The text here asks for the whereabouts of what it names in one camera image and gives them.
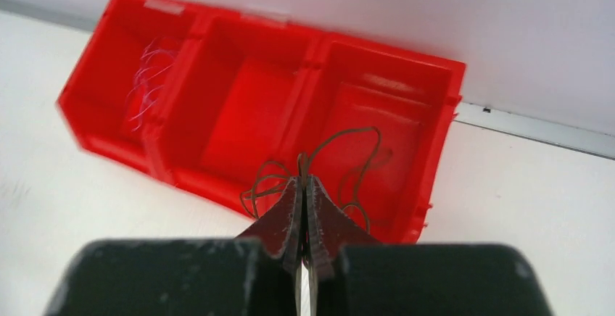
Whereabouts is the pink thin cable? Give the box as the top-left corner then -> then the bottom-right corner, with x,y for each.
123,37 -> 180,133

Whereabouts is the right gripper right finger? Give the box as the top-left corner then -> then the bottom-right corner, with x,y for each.
304,175 -> 381,315

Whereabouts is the red three-compartment bin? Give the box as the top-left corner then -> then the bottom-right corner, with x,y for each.
58,0 -> 466,243

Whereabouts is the dark brown cable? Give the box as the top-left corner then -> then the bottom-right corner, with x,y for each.
239,127 -> 394,234

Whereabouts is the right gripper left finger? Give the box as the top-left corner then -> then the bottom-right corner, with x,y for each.
239,177 -> 303,315

